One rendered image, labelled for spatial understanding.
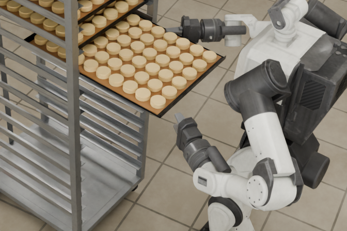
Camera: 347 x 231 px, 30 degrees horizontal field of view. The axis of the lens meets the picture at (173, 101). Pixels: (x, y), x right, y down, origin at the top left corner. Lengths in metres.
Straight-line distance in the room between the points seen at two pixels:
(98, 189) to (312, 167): 1.24
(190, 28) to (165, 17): 1.97
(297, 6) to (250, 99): 0.32
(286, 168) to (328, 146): 1.99
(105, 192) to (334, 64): 1.49
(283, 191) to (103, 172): 1.55
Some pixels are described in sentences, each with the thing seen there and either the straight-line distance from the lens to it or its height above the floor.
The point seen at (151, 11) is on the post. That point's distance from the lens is 2.43.
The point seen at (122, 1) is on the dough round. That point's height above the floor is 1.13.
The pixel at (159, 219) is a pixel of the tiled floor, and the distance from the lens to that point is 3.09.
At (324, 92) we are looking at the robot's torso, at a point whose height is 1.33.
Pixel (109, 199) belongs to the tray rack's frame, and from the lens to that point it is 2.96.
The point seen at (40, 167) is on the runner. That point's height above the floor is 0.43.
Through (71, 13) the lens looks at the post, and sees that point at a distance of 2.00.
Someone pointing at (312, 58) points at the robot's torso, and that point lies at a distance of 1.83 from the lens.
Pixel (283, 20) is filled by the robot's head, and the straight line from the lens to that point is 1.78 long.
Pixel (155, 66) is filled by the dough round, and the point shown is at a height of 1.06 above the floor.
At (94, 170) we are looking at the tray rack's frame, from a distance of 3.07.
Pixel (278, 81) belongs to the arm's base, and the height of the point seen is 1.40.
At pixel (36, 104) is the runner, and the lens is 2.46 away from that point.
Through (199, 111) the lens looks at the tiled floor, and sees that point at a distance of 3.63.
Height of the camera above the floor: 2.43
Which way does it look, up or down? 42 degrees down
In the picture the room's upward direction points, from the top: 6 degrees clockwise
